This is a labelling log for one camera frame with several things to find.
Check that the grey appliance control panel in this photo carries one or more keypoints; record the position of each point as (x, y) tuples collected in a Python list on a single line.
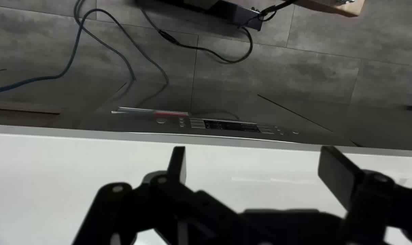
[(224, 124)]

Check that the black power box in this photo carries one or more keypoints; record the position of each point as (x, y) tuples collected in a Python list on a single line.
[(224, 11)]

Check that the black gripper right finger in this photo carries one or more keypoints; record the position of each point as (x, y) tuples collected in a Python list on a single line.
[(377, 204)]

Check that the wooden board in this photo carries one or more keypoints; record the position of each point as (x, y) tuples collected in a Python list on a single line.
[(336, 5)]

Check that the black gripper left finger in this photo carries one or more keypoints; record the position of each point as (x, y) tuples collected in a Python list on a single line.
[(124, 212)]

